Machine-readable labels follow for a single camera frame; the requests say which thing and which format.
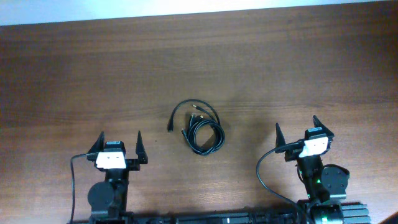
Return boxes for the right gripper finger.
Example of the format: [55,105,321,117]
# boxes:
[312,115,335,137]
[275,123,286,148]

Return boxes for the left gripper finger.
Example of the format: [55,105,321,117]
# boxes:
[136,131,148,164]
[88,131,104,154]

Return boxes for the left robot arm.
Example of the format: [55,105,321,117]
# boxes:
[87,133,148,224]

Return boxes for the black usb cable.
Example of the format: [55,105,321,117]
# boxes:
[181,113,226,156]

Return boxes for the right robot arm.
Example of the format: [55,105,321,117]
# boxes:
[275,115,349,223]

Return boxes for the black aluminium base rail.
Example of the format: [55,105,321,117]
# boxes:
[67,202,373,224]

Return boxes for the right camera black cable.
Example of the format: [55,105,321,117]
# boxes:
[256,142,307,224]

